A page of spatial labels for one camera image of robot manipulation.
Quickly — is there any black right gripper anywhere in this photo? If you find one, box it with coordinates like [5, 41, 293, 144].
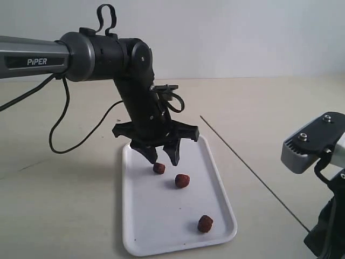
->
[304, 172, 344, 258]

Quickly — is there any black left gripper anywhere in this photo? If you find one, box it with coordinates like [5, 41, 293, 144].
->
[112, 120, 199, 166]

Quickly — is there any dark red meatball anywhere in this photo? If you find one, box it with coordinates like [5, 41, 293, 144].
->
[153, 162, 165, 174]

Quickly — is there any thin metal skewer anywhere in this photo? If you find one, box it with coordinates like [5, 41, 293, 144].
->
[199, 115, 311, 233]

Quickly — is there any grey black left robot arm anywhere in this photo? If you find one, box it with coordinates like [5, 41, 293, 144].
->
[1, 28, 199, 165]

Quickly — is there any white rectangular plastic tray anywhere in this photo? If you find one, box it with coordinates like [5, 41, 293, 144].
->
[122, 136, 238, 256]

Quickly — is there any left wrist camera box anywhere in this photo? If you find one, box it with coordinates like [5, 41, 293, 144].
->
[150, 84, 178, 101]

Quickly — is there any black right camera cable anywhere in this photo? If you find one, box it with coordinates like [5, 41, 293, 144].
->
[314, 153, 337, 187]

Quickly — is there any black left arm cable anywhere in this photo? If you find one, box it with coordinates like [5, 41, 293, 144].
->
[0, 3, 186, 155]

